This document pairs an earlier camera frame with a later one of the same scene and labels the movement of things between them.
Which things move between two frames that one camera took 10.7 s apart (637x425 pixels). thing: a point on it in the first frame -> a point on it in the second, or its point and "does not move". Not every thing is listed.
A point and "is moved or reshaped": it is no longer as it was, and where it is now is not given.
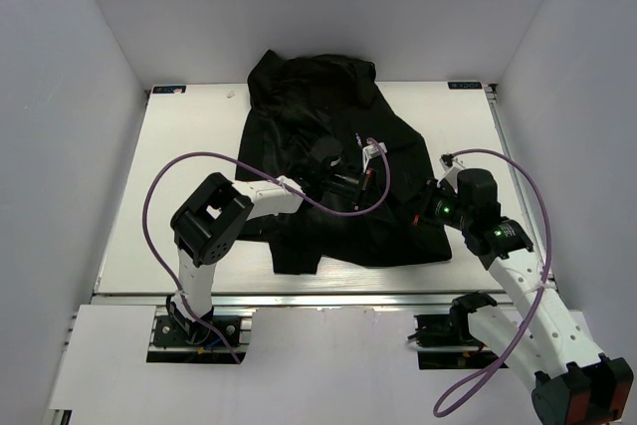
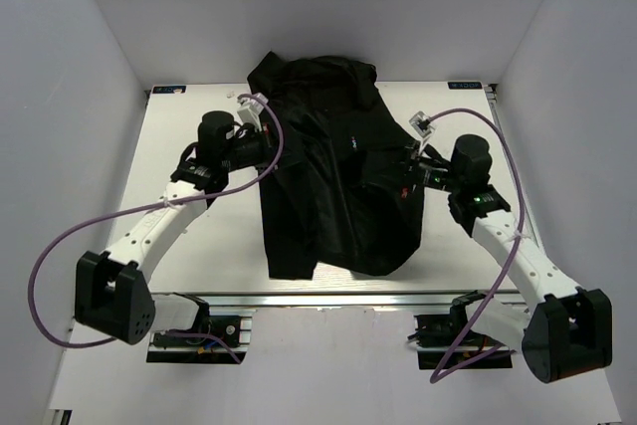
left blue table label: x=169 y=90 does not move
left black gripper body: x=347 y=185 -> x=256 y=150
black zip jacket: x=294 y=101 is moved or reshaped
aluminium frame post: x=291 y=299 does not move
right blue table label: x=464 y=85 does not move
